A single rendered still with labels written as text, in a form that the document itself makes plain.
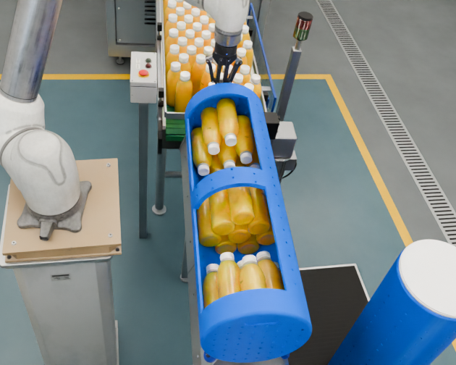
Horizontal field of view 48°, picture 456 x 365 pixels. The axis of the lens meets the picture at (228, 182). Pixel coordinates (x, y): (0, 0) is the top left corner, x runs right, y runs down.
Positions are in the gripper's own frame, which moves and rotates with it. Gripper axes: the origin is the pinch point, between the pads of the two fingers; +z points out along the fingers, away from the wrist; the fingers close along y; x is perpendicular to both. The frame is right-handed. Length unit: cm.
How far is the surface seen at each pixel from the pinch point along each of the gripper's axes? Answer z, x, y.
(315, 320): 101, 39, -53
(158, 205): 109, -37, 18
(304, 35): -2, -36, -38
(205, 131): 4.0, 17.7, 5.9
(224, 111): -1.2, 12.9, -0.4
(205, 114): 3.8, 8.9, 5.5
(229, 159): 8.8, 26.3, -1.9
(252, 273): -2, 77, -2
